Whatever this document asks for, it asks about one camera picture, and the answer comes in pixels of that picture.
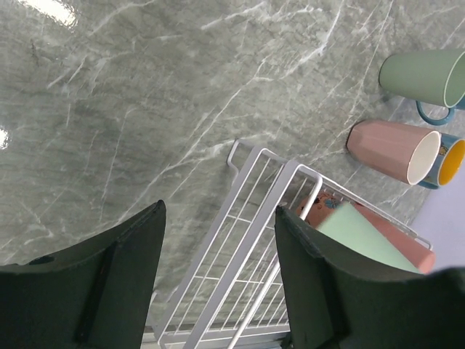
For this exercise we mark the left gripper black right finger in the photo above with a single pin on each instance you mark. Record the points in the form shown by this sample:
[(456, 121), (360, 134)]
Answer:
[(338, 298)]

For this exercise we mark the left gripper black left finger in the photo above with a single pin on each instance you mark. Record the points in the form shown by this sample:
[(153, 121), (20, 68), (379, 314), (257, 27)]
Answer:
[(95, 294)]

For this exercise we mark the tall green plastic cup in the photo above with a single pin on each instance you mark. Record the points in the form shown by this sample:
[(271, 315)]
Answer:
[(348, 227)]

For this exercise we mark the tall pink plastic cup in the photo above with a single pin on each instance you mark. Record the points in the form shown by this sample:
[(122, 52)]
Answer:
[(421, 257)]

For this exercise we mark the pink mug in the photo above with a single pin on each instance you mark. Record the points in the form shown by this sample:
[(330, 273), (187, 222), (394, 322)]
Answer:
[(400, 151)]

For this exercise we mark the blue mug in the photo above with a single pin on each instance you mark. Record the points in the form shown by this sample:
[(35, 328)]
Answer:
[(438, 115), (447, 162)]

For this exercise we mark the orange floral mug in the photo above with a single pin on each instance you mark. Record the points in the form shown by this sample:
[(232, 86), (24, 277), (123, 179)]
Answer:
[(322, 207)]

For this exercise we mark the blue mug, white inside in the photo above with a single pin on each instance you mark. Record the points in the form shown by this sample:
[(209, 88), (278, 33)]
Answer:
[(438, 115)]

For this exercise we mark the short green plastic cup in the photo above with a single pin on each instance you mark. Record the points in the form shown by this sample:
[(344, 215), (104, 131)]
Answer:
[(431, 76)]

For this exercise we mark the white wire dish rack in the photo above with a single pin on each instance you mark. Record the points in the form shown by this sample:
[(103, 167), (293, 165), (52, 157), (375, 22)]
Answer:
[(232, 295)]

